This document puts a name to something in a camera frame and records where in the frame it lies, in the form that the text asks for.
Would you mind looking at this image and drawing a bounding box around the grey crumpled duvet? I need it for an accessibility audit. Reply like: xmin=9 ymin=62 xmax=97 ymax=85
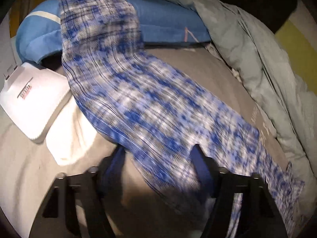
xmin=167 ymin=0 xmax=316 ymax=211

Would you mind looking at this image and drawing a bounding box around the white desk lamp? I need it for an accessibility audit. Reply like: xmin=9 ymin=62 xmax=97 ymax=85
xmin=1 ymin=62 xmax=72 ymax=143

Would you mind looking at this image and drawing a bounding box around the blue plaid shirt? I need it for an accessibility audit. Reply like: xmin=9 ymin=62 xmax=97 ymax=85
xmin=58 ymin=0 xmax=304 ymax=236

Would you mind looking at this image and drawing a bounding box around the blue pillow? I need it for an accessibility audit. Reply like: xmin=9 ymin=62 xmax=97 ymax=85
xmin=16 ymin=0 xmax=211 ymax=63

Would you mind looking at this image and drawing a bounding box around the grey bed sheet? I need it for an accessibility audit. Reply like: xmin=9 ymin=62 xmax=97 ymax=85
xmin=0 ymin=47 xmax=298 ymax=238

